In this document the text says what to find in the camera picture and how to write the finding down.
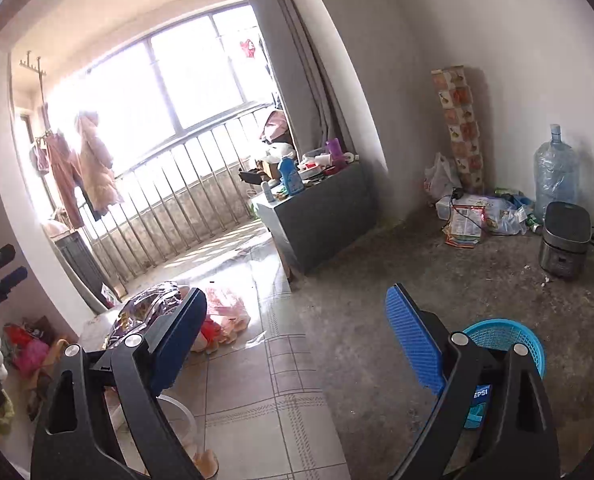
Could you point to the pile of small household items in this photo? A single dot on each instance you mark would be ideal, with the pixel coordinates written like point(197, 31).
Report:
point(314, 162)

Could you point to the blue plastic mesh basket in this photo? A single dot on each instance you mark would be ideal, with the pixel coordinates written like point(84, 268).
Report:
point(497, 335)

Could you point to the black flat box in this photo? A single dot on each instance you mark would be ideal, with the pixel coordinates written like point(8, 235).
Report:
point(251, 176)

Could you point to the purple cup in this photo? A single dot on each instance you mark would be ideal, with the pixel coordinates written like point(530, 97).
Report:
point(334, 152)

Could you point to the white stuffed bag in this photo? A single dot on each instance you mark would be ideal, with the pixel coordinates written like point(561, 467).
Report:
point(281, 151)

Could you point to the white plastic bag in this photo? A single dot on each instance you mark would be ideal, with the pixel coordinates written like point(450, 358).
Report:
point(438, 180)

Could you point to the clear plastic cup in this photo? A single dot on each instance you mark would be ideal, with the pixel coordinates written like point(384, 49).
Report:
point(184, 420)

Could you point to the shiny foil snack bag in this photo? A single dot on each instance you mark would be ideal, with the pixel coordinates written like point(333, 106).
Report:
point(142, 310)

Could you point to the ceiling drying rack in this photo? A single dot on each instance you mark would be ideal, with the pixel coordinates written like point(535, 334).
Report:
point(41, 80)

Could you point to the blue detergent bottle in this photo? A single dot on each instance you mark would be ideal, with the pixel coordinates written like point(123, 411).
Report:
point(291, 177)

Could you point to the large blue water jug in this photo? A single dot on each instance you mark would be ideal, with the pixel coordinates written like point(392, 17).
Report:
point(554, 175)

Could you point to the metal balcony railing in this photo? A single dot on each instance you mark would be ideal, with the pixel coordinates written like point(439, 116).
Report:
point(197, 139)

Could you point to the pile of shopping bags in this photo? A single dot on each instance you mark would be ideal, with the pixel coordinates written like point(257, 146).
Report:
point(27, 355)

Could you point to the red snack wrapper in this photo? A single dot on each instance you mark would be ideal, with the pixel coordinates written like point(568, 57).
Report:
point(209, 331)

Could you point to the pink cloth bundle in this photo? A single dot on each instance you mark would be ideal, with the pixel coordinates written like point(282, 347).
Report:
point(276, 126)

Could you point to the red window decoration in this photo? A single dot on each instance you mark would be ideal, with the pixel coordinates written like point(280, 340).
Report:
point(247, 48)

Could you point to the table with floral tablecloth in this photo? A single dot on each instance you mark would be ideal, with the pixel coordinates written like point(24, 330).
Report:
point(257, 400)

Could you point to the grey rice cooker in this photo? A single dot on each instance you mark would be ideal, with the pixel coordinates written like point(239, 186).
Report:
point(564, 240)

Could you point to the small hanging garment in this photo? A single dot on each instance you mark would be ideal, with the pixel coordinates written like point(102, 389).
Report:
point(39, 157)

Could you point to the grey curtain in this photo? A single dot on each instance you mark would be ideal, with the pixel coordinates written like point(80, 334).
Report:
point(302, 60)

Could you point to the pink plastic bag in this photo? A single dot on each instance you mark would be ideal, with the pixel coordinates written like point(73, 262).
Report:
point(227, 305)

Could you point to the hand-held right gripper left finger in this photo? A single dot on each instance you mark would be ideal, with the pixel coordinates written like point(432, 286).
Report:
point(179, 345)

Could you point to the pink hanging garment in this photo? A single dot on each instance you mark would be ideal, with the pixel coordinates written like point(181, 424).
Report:
point(62, 175)

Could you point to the grey cabinet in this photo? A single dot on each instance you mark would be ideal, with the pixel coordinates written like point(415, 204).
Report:
point(322, 220)

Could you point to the cardboard box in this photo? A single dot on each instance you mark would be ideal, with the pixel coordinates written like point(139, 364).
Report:
point(267, 166)

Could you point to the tile patterned paper roll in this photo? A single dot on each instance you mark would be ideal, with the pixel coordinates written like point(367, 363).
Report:
point(459, 125)

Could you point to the blue labelled soda bottle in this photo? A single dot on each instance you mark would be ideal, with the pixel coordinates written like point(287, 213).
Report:
point(480, 393)

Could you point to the small white bottle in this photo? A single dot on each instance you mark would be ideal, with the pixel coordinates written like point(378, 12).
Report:
point(266, 192)

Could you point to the large balcony window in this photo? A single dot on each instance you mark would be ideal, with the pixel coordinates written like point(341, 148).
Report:
point(197, 70)

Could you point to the red printed packet stack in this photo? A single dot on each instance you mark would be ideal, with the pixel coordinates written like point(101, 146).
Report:
point(464, 225)

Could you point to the beige padded jacket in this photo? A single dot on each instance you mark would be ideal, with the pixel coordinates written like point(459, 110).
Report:
point(94, 160)

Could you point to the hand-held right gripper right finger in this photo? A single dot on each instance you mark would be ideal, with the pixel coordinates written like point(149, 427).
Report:
point(412, 345)

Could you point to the clear plastic bag of packets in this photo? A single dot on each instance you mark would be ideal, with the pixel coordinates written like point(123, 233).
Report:
point(504, 212)

